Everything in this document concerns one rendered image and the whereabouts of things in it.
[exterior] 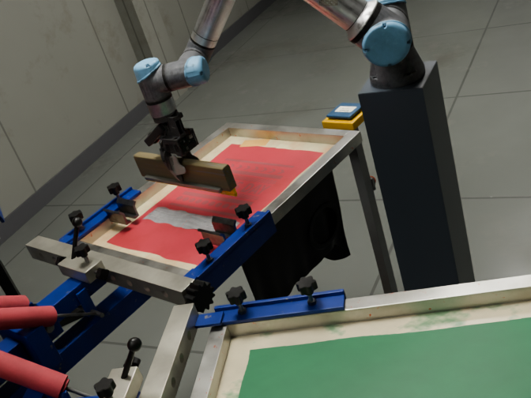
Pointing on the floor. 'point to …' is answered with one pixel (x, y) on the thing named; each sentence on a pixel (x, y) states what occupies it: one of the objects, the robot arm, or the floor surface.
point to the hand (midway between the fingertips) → (183, 174)
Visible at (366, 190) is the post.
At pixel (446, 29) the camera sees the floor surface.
